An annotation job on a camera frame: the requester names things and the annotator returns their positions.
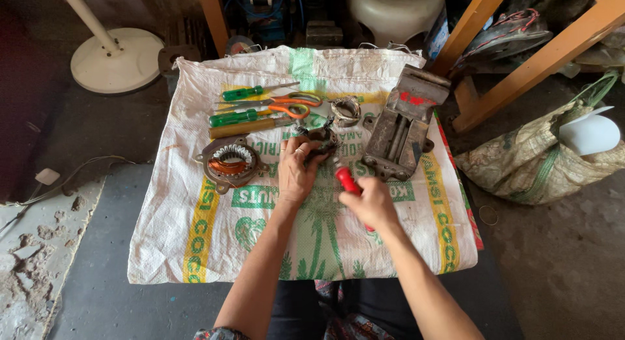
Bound person's right hand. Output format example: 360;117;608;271
338;177;400;231

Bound person's left hand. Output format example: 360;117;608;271
278;136;316;205

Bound red handled screwdriver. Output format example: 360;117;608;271
334;159;376;233

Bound dark motor stator part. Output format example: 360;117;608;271
296;116;341;161

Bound white printed woven sack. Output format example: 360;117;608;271
127;45;479;284

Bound rusty metal bench vise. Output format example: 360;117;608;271
361;64;451;182

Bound person's dark trousers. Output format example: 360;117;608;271
266;279;525;340

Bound motor stator with copper winding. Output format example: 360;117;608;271
195;135;270;195

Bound white plastic stool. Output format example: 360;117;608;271
348;0;446;48

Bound tan woven sack bag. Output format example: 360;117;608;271
454;70;625;206

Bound white plastic fan blade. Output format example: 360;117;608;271
558;106;621;157

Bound round metal bearing ring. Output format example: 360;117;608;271
328;96;362;128

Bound orange handled scissors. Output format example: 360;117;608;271
214;92;323;120

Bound wooden handled tool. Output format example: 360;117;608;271
209;114;299;140

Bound large green handled screwdriver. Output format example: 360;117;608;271
209;108;275;128

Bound small green handled screwdriver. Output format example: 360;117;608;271
222;81;301;102

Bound blue machine with wires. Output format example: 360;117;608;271
222;0;306;50

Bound wooden table frame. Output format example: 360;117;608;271
195;0;625;134

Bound white pedestal fan base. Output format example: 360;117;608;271
56;0;165;95

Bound white power plug with cable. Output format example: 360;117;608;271
0;155;138;233

